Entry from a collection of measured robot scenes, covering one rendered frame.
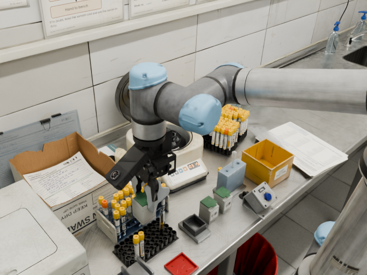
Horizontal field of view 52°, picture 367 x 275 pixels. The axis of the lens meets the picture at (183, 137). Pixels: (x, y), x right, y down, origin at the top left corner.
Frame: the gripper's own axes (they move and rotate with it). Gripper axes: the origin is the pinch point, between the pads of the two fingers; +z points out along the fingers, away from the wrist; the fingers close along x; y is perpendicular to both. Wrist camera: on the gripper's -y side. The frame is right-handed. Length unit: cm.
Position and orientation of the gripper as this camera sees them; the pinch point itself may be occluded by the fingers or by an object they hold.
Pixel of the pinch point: (143, 203)
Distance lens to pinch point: 93.6
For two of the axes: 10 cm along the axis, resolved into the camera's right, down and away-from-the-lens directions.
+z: -0.3, 8.2, 5.7
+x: -6.5, -4.5, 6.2
